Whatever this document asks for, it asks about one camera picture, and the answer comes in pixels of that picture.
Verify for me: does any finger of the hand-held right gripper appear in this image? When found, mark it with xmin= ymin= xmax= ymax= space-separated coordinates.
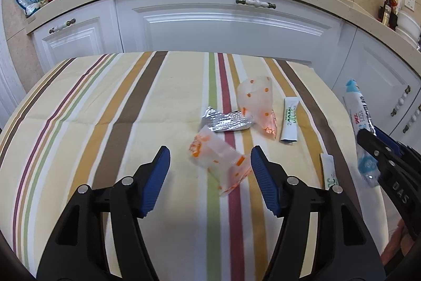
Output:
xmin=375 ymin=127 xmax=421 ymax=174
xmin=357 ymin=129 xmax=406 ymax=177

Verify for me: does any orange-dotted clear plastic wrapper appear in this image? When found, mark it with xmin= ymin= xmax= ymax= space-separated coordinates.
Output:
xmin=237 ymin=76 xmax=279 ymax=141
xmin=188 ymin=125 xmax=254 ymax=198

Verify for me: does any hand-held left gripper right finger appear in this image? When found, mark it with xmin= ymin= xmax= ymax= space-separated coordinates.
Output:
xmin=250 ymin=146 xmax=386 ymax=281

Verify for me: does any white-green sachet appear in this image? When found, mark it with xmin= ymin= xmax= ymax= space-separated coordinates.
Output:
xmin=279 ymin=97 xmax=300 ymax=144
xmin=320 ymin=153 xmax=340 ymax=190

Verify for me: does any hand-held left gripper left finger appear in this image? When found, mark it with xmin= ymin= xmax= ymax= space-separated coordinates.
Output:
xmin=38 ymin=145 xmax=172 ymax=281

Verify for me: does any small white cabinet handle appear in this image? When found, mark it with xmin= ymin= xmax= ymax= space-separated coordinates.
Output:
xmin=49 ymin=18 xmax=76 ymax=35

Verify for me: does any small white cabinet door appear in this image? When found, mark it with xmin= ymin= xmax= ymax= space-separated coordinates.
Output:
xmin=31 ymin=16 xmax=123 ymax=71

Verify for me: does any white lidded container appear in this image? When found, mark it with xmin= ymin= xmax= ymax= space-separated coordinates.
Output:
xmin=396 ymin=25 xmax=421 ymax=40
xmin=396 ymin=10 xmax=421 ymax=29

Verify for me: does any dark glass oil bottle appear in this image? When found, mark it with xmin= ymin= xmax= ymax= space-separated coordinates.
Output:
xmin=381 ymin=0 xmax=393 ymax=25

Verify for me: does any striped tablecloth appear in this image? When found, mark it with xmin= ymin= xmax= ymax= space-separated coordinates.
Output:
xmin=0 ymin=51 xmax=405 ymax=281

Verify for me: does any white cabinet drawer front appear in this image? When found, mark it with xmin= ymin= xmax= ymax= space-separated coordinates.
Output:
xmin=114 ymin=0 xmax=345 ymax=66

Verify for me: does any white drawer handle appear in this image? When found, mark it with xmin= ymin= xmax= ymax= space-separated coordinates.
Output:
xmin=235 ymin=0 xmax=277 ymax=10

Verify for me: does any white cabinet door handle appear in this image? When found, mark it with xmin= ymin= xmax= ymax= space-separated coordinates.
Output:
xmin=390 ymin=85 xmax=412 ymax=117
xmin=402 ymin=103 xmax=421 ymax=134

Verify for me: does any crumpled silver foil wrapper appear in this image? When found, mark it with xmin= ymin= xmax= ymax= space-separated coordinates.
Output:
xmin=200 ymin=106 xmax=254 ymax=134

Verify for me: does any person's right hand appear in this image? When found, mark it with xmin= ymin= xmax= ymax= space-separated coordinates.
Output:
xmin=381 ymin=218 xmax=421 ymax=268

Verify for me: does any long white-blue snack packet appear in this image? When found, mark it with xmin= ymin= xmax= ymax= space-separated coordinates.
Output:
xmin=343 ymin=80 xmax=383 ymax=187

